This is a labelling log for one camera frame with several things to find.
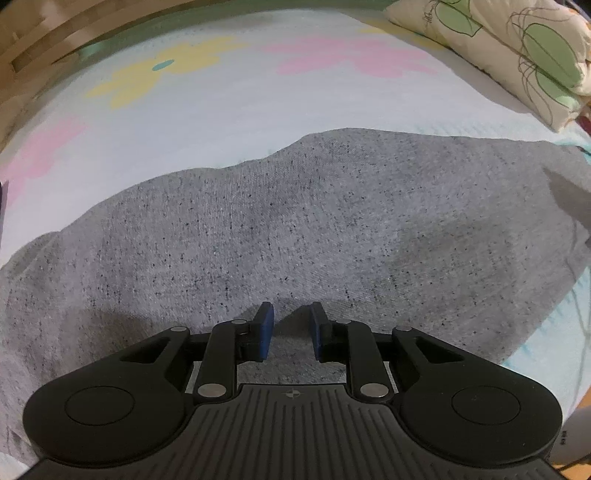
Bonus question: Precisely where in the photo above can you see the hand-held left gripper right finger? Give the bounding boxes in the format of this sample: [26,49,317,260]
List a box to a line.
[310,302,467,400]

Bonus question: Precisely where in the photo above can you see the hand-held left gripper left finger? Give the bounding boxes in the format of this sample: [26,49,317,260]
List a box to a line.
[120,302,274,400]

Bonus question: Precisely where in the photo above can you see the grey speckled pants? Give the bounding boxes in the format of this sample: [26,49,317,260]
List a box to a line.
[0,128,591,467]

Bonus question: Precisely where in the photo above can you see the floral printed blanket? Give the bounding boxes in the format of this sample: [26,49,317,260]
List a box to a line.
[0,8,591,480]

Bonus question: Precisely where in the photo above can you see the cream pillow green leaf print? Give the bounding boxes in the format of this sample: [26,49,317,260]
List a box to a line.
[443,0,591,97]
[385,0,583,132]

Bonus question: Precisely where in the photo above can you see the wooden bed frame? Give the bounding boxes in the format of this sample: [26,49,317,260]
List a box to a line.
[0,0,155,155]

